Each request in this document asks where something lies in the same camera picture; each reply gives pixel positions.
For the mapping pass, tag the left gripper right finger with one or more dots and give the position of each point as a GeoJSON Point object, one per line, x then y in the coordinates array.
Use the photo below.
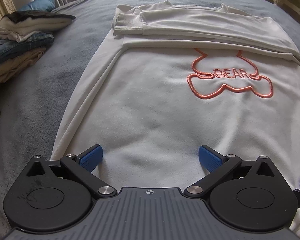
{"type": "Point", "coordinates": [220, 168]}

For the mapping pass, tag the stack of folded clothes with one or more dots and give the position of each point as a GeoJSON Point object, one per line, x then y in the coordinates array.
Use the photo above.
{"type": "Point", "coordinates": [24, 38]}

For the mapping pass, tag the white bear sweatshirt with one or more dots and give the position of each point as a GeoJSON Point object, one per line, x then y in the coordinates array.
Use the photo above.
{"type": "Point", "coordinates": [168, 79]}

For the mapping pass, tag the blue pillow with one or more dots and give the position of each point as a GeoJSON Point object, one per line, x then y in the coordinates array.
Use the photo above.
{"type": "Point", "coordinates": [41, 5]}

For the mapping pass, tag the grey-blue bed blanket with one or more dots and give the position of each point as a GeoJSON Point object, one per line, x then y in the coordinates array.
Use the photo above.
{"type": "Point", "coordinates": [32, 104]}

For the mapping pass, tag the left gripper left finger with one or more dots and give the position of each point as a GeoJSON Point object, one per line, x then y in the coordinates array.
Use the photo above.
{"type": "Point", "coordinates": [79, 169]}

